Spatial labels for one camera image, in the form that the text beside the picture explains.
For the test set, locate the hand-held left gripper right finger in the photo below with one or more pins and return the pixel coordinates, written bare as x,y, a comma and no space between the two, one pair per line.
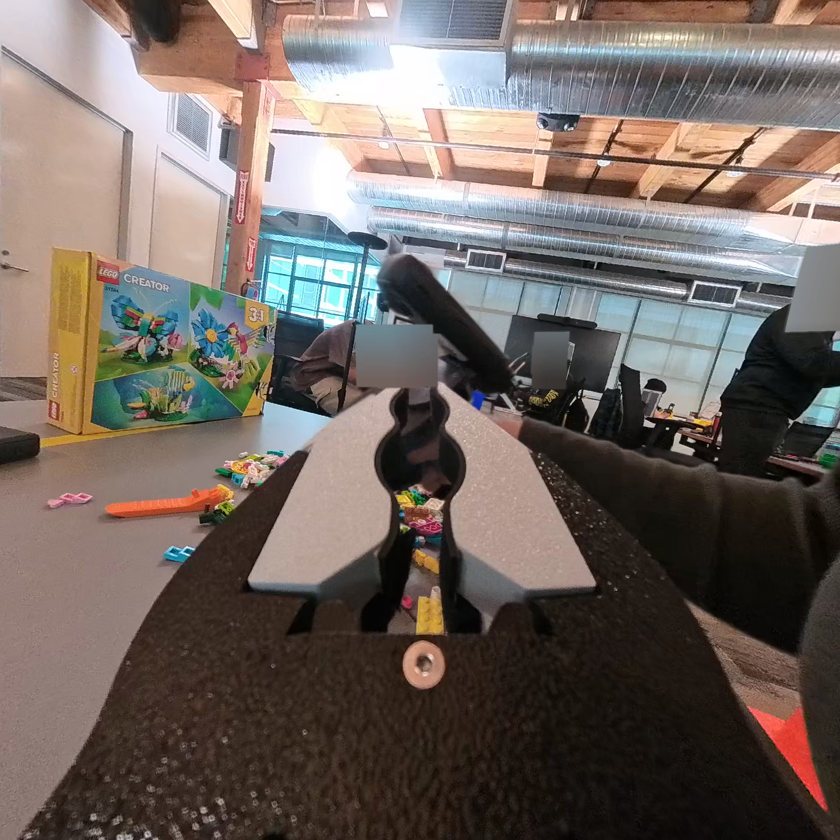
518,525

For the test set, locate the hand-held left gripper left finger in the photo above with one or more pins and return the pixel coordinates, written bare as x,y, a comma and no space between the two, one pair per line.
321,525

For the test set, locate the person's right forearm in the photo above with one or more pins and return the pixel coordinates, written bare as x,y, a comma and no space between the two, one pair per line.
689,525

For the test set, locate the black floor lamp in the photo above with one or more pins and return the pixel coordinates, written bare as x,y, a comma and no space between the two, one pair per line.
367,239

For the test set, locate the pile of mixed colourful bricks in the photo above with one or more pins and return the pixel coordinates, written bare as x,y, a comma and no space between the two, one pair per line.
243,467

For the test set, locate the dark green brick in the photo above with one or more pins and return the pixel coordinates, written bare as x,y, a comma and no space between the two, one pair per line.
211,516

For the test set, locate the glass meeting room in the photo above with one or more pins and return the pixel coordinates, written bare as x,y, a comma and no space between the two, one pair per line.
308,275

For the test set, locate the blue storage bin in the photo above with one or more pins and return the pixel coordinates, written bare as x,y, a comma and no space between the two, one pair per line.
479,400

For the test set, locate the black office chair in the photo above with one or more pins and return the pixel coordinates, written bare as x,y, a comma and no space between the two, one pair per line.
295,331

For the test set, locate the sky blue plate brick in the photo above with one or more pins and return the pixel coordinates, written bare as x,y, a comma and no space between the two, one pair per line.
177,554

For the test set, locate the red fire extinguisher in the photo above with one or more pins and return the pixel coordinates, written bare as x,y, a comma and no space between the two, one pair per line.
249,289

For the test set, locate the orange brick separator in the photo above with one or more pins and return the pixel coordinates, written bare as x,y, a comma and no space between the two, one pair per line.
151,506

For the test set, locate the wooden column with red signs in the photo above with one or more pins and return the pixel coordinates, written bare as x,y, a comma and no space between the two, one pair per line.
249,197

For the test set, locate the black box speaker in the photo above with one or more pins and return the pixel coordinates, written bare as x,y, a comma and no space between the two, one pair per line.
226,154

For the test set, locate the colourful toy set box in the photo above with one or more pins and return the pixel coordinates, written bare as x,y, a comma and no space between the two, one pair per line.
164,341

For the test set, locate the yellow tape strip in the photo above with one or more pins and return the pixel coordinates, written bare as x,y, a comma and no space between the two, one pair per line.
59,440

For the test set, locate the black case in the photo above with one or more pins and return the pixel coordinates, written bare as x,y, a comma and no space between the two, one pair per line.
16,445

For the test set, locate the white duct grille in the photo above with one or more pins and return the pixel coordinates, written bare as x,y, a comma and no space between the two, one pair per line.
485,260
715,292

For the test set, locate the long silver ventilation duct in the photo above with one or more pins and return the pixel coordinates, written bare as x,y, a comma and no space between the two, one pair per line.
558,233
525,200
590,272

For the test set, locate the black wall screen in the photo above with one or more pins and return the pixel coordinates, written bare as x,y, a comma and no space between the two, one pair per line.
590,354

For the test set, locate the black dome camera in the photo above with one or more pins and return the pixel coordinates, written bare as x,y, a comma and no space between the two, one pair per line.
558,123

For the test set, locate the white wall vent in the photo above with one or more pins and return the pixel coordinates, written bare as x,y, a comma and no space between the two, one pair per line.
190,124

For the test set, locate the wide silver ventilation duct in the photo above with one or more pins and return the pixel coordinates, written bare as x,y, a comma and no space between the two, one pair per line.
656,65

